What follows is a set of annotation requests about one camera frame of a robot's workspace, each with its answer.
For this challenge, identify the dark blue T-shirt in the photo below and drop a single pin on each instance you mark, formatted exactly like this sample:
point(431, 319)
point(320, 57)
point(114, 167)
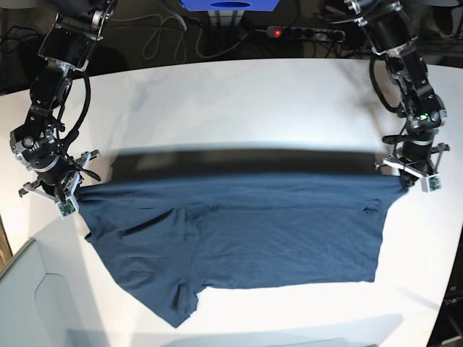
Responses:
point(164, 241)

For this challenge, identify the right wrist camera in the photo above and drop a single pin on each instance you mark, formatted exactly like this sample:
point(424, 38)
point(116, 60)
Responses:
point(68, 207)

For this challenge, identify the grey plastic bin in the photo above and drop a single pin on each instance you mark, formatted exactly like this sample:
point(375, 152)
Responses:
point(38, 308)

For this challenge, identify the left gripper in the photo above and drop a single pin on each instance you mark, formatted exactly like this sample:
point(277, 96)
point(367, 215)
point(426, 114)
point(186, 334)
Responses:
point(420, 161)

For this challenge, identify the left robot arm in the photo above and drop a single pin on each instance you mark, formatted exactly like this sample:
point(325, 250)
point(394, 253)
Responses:
point(393, 40)

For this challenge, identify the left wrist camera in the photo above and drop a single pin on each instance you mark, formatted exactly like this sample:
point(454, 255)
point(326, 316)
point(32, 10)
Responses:
point(431, 183)

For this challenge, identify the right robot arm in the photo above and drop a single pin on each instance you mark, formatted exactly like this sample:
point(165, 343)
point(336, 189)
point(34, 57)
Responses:
point(38, 143)

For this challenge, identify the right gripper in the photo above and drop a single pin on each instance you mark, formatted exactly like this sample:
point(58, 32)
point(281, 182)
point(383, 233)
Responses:
point(59, 181)

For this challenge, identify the blue box on stand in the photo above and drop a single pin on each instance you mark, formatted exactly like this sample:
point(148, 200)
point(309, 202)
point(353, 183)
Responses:
point(234, 5)

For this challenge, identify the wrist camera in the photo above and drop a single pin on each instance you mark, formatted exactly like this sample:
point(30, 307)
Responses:
point(431, 183)
point(68, 207)

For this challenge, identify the black power strip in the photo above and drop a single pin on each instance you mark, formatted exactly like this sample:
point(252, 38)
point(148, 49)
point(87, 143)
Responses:
point(306, 33)

